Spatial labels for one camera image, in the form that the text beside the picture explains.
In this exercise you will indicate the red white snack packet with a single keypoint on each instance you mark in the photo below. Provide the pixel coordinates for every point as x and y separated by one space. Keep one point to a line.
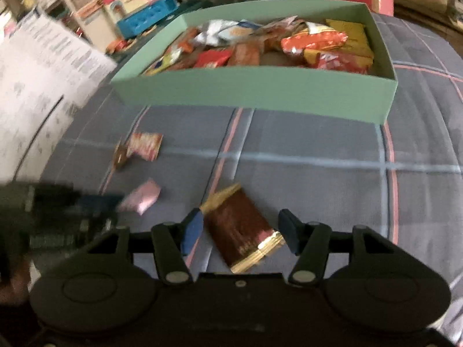
144 144

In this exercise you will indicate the cream toy kitchen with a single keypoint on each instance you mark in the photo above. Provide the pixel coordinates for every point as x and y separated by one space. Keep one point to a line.
90 7

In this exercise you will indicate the pile of mixed snacks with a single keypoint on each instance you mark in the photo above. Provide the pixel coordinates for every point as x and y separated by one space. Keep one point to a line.
253 50

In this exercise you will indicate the white printed instruction sheet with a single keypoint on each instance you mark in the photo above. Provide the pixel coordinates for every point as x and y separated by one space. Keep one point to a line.
43 79

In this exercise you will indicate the pink snack packet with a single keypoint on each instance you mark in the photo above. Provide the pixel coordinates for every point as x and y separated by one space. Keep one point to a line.
143 195

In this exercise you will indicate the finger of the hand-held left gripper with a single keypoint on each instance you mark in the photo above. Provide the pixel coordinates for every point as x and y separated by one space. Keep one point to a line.
101 202

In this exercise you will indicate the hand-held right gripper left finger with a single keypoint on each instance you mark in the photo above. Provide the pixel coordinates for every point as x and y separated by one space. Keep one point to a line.
191 231

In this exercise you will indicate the mint green cardboard box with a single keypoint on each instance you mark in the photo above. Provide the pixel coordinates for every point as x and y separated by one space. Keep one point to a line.
253 90

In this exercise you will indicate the grey plaid blanket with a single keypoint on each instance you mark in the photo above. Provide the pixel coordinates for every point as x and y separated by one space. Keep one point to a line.
325 170

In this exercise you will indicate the small brown snack packet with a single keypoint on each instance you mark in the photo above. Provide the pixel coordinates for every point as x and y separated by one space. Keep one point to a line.
120 157

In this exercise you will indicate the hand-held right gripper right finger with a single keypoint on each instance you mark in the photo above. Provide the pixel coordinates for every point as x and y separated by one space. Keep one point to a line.
289 231

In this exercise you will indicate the blue plastic toy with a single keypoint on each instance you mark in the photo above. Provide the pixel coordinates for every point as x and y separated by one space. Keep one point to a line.
144 18

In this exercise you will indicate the brown gold snack packet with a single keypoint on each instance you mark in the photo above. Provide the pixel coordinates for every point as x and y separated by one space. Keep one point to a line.
238 231

